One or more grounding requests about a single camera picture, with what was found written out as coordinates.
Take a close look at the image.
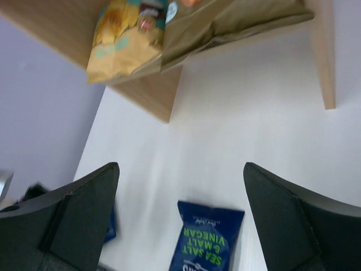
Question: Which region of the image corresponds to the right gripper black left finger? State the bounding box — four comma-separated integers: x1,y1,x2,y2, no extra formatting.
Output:
1,162,120,270

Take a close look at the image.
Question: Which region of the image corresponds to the wooden two-tier shelf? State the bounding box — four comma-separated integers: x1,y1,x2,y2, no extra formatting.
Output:
1,1,336,123

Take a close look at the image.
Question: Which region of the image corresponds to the yellow kettle chips bag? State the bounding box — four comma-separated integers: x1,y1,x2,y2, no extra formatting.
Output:
86,1,168,83

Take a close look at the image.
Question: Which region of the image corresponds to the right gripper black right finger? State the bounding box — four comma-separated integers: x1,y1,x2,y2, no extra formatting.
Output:
243,162,360,270

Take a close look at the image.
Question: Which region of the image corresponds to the blue sea salt vinegar bag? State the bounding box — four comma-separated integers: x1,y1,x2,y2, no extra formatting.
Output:
169,200,245,271

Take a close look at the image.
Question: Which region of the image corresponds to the light blue cassava chips bag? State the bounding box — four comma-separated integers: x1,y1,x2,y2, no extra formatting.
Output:
161,0,314,71

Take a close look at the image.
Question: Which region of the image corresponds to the blue spicy sweet chilli bag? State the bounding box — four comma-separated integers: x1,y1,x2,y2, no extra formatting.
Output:
104,205,117,244

